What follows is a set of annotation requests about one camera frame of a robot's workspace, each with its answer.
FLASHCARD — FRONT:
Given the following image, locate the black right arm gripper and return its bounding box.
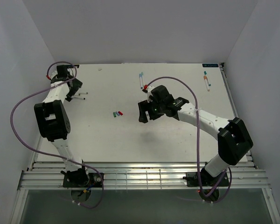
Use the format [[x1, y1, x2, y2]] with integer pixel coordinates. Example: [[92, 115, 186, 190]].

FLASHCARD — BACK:
[[138, 98, 164, 124]]

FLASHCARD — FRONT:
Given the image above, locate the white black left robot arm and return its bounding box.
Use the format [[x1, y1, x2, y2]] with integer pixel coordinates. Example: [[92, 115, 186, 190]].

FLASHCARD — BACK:
[[34, 65, 90, 187]]

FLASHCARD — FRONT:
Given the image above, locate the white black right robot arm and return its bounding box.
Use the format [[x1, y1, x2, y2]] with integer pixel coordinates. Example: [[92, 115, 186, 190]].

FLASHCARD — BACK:
[[65, 85, 253, 185]]

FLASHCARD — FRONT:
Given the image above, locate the light blue cap marker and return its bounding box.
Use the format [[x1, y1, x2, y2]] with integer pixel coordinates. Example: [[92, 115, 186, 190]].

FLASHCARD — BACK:
[[139, 73, 144, 89]]

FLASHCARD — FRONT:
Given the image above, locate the light green cap marker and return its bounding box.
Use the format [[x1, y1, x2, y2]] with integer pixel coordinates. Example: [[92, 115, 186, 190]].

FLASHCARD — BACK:
[[140, 72, 146, 89]]

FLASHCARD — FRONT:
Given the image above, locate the orange cap marker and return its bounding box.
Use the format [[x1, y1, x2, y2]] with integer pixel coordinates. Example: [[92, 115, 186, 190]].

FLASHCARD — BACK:
[[203, 75, 210, 92]]

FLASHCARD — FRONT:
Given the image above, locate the teal cap marker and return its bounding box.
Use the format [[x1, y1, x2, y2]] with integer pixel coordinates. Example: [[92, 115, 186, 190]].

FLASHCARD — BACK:
[[204, 71, 211, 86]]

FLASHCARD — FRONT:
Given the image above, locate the right corner label sticker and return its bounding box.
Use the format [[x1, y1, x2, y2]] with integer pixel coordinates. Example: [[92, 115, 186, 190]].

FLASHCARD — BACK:
[[202, 63, 219, 68]]

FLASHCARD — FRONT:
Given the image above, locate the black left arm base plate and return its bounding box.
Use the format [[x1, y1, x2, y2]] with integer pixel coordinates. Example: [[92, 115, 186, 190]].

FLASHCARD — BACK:
[[61, 171, 104, 188]]

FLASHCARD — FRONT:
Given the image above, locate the aluminium table frame rail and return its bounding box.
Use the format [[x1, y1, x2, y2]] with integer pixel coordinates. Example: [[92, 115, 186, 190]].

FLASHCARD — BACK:
[[18, 161, 270, 190]]

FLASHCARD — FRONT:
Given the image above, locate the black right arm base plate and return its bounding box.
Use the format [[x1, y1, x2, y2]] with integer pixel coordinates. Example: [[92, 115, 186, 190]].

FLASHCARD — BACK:
[[183, 172, 229, 187]]

